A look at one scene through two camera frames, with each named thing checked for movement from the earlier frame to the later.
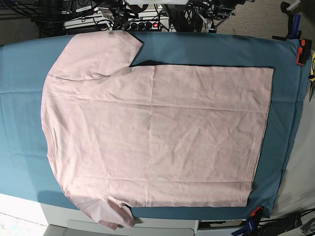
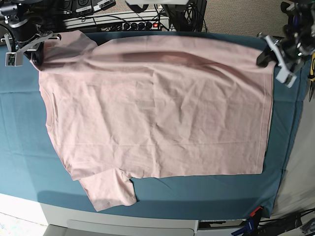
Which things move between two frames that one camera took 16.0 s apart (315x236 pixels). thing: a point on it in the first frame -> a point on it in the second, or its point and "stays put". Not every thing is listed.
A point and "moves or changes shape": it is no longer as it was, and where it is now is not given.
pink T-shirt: [118, 134] moves or changes shape
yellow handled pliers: [312, 75] stays put
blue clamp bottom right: [251, 224] stays put
